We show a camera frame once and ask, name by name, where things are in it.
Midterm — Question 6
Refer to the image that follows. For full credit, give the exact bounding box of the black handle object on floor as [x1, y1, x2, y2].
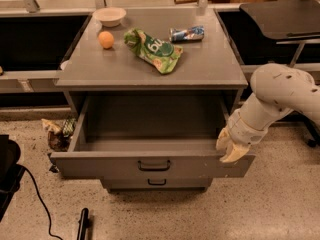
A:
[77, 208, 89, 240]

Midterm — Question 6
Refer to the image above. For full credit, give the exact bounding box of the grey drawer cabinet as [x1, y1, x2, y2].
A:
[55, 6, 249, 193]

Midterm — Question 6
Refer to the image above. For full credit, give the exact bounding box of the grey top drawer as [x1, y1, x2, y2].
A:
[52, 93, 254, 181]

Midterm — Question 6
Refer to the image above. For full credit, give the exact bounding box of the white bowl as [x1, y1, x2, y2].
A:
[93, 7, 126, 27]

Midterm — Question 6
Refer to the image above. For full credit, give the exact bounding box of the orange fruit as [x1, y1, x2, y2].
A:
[98, 31, 114, 49]

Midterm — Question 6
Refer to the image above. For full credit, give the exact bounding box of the green chip bag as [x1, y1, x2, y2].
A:
[124, 28, 183, 74]

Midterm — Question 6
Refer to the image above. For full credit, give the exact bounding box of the wooden stick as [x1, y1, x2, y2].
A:
[174, 0, 198, 4]

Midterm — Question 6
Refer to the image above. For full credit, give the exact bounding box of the grey drawer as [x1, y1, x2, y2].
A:
[52, 93, 254, 181]
[101, 178, 212, 192]

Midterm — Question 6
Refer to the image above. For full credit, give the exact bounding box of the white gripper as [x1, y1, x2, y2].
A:
[216, 109, 268, 163]

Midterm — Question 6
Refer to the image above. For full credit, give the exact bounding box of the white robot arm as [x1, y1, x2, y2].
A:
[216, 63, 320, 163]

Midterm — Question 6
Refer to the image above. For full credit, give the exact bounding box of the blue white soda can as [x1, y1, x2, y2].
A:
[169, 26, 204, 42]

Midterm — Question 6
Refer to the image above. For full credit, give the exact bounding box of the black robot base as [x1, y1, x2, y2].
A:
[0, 135, 24, 222]

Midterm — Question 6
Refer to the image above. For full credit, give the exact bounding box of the blue snack bag on floor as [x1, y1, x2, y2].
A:
[48, 154, 59, 173]

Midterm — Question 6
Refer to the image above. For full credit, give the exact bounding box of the black cable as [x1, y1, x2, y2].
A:
[15, 163, 64, 240]

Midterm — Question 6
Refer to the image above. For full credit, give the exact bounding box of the grey bottom drawer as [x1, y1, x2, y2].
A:
[101, 178, 212, 192]

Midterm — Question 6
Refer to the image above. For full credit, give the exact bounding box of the snack bags pile on floor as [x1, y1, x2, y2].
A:
[41, 118, 76, 152]

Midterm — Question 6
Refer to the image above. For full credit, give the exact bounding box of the black side table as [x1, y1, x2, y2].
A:
[240, 0, 320, 69]

